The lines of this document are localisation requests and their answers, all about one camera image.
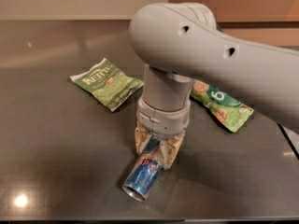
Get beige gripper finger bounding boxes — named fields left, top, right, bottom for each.
left=156, top=131, right=185, bottom=170
left=135, top=122, right=152, bottom=154

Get blue silver Red Bull can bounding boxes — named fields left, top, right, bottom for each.
left=122, top=137, right=162, bottom=202

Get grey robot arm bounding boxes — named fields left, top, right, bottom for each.
left=129, top=3, right=299, bottom=169

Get green Kettle chips bag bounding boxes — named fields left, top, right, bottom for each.
left=71, top=58, right=143, bottom=112

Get green Jang snack bag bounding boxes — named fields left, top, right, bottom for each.
left=191, top=80, right=254, bottom=133

